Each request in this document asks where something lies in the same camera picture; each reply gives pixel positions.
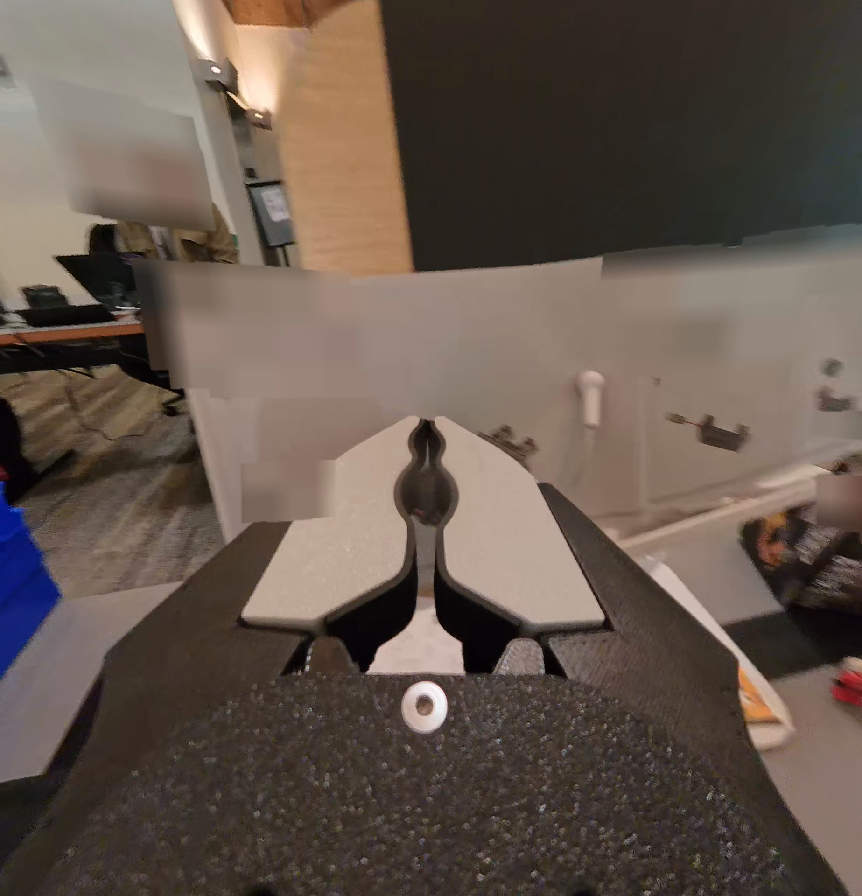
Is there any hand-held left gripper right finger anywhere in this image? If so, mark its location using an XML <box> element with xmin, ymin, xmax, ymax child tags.
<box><xmin>431</xmin><ymin>416</ymin><xmax>607</xmax><ymax>631</ymax></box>

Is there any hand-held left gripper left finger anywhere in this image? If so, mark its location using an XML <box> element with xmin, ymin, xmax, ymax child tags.
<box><xmin>240</xmin><ymin>416</ymin><xmax>426</xmax><ymax>627</ymax></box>

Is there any instruction booklet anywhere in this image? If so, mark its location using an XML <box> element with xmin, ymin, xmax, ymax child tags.
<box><xmin>189</xmin><ymin>253</ymin><xmax>862</xmax><ymax>543</ymax></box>

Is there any grey desk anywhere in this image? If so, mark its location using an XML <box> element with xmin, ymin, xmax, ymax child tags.
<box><xmin>0</xmin><ymin>580</ymin><xmax>862</xmax><ymax>896</ymax></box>

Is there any white book stand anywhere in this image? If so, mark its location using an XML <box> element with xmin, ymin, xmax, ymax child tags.
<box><xmin>576</xmin><ymin>370</ymin><xmax>825</xmax><ymax>751</ymax></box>

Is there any toy set box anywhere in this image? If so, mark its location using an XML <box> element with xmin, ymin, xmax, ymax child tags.
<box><xmin>741</xmin><ymin>448</ymin><xmax>862</xmax><ymax>618</ymax></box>

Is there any orange sticker sheet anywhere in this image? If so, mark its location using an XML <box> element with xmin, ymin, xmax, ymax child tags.
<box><xmin>737</xmin><ymin>664</ymin><xmax>778</xmax><ymax>725</ymax></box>

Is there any small blue plastic bin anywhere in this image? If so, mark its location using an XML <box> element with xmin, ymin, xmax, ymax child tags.
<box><xmin>0</xmin><ymin>480</ymin><xmax>62</xmax><ymax>702</ymax></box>

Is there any red toy minifigure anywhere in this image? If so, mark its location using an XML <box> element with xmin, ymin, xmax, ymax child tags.
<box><xmin>830</xmin><ymin>653</ymin><xmax>862</xmax><ymax>709</ymax></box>

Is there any wooden office table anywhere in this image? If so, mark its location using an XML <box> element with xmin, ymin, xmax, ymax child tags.
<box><xmin>0</xmin><ymin>316</ymin><xmax>150</xmax><ymax>379</ymax></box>

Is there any dark panel with wooden edge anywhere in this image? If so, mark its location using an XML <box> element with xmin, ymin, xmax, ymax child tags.
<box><xmin>280</xmin><ymin>0</ymin><xmax>862</xmax><ymax>273</ymax></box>

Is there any wall mounted tablet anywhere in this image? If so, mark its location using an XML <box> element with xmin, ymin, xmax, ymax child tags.
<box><xmin>246</xmin><ymin>179</ymin><xmax>296</xmax><ymax>249</ymax></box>

